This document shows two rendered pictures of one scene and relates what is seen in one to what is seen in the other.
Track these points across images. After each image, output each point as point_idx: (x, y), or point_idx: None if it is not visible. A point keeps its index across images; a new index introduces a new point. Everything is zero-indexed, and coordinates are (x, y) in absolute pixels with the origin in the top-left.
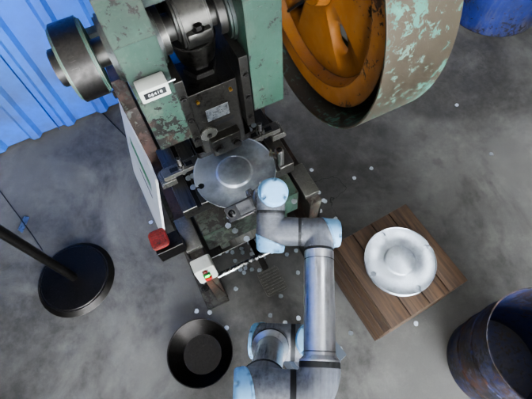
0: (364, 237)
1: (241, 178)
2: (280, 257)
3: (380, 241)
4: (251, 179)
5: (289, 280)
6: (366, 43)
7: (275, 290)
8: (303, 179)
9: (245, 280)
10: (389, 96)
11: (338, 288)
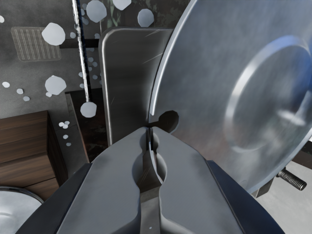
0: (44, 189)
1: (246, 116)
2: (80, 66)
3: (30, 209)
4: (224, 143)
5: (46, 64)
6: None
7: (18, 41)
8: (149, 190)
9: (64, 11)
10: None
11: (18, 113)
